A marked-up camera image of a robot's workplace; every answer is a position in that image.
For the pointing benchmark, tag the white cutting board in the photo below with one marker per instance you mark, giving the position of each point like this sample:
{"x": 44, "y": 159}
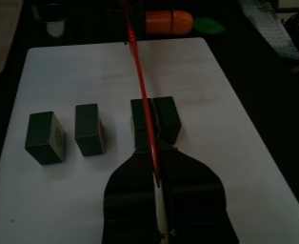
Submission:
{"x": 71, "y": 73}

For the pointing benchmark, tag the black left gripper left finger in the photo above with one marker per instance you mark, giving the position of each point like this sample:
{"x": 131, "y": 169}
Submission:
{"x": 130, "y": 197}

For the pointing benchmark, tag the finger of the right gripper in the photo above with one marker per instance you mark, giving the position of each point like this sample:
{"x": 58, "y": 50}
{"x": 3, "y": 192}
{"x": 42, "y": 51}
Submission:
{"x": 54, "y": 22}

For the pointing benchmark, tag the red-edged toy knife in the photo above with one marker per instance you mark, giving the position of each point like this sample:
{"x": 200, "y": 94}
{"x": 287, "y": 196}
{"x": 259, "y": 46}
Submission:
{"x": 142, "y": 84}

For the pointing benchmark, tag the dark green sushi piece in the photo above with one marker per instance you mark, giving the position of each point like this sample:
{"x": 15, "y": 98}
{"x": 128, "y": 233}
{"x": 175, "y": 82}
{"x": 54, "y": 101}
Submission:
{"x": 87, "y": 130}
{"x": 139, "y": 127}
{"x": 43, "y": 139}

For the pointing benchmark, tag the orange toy carrot green top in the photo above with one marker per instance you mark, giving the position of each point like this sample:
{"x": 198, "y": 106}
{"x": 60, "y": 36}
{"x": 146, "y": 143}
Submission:
{"x": 168, "y": 22}

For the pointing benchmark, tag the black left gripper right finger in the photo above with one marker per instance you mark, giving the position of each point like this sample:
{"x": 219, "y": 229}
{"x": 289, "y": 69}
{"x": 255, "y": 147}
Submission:
{"x": 194, "y": 197}

